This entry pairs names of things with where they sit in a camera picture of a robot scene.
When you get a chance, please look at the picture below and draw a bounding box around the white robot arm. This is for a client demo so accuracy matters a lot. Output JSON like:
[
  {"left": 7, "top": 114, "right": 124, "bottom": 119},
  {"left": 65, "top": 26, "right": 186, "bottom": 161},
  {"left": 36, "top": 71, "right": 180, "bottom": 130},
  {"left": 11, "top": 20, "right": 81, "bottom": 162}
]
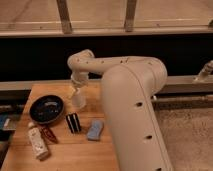
[{"left": 67, "top": 49, "right": 173, "bottom": 171}]

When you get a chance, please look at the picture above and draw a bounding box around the blue sponge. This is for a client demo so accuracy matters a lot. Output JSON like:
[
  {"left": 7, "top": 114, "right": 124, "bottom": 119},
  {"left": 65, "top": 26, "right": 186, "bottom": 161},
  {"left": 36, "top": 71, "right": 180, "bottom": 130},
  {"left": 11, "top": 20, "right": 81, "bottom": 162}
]
[{"left": 86, "top": 120, "right": 104, "bottom": 141}]

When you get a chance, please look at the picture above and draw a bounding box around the white bottle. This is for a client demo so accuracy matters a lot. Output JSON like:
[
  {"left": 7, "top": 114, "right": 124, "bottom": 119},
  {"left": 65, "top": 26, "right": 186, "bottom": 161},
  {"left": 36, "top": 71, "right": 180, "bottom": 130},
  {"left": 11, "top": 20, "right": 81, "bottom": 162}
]
[{"left": 28, "top": 122, "right": 49, "bottom": 160}]

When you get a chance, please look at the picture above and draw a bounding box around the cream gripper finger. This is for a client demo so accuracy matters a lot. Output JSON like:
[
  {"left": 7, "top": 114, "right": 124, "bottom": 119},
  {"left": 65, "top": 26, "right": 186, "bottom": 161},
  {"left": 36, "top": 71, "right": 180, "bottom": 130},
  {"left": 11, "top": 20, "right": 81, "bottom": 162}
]
[{"left": 69, "top": 87, "right": 76, "bottom": 99}]

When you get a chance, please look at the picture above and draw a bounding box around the black striped eraser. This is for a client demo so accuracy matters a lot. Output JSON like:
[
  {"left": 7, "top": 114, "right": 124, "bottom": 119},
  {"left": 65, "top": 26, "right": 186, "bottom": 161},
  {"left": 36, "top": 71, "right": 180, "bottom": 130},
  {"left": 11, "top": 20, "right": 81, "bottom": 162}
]
[{"left": 66, "top": 113, "right": 81, "bottom": 133}]

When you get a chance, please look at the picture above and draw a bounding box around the dark blue bowl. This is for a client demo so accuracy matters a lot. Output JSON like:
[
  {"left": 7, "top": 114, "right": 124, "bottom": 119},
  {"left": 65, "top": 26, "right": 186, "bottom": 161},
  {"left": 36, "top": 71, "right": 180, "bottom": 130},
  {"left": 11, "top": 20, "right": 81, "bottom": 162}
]
[{"left": 29, "top": 95, "right": 64, "bottom": 124}]

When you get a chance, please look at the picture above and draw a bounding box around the dark red toy boat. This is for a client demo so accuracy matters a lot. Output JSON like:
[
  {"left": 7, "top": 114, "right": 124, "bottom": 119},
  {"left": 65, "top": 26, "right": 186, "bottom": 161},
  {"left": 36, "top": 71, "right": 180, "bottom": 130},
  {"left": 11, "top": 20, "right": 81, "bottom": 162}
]
[{"left": 41, "top": 126, "right": 58, "bottom": 143}]

